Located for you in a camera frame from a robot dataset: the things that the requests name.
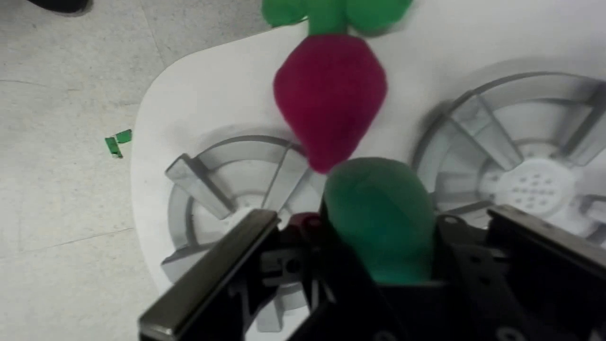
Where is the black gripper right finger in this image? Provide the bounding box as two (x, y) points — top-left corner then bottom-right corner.
(432, 202), (606, 341)

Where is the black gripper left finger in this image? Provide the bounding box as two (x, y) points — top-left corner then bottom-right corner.
(136, 206), (381, 341)

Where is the green round plush toy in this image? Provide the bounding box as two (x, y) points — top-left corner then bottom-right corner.
(322, 156), (439, 287)

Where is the gray toy stove burner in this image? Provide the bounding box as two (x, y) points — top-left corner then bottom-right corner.
(413, 69), (606, 244)
(159, 132), (330, 333)

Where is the white toy kitchen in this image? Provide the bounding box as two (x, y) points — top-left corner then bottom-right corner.
(129, 0), (606, 341)

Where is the magenta plush radish toy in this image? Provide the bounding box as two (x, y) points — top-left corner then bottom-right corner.
(261, 0), (415, 175)

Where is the green floor tape marker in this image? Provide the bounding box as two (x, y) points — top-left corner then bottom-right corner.
(102, 126), (136, 158)

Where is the black table foot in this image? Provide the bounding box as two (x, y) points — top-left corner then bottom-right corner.
(27, 0), (93, 14)

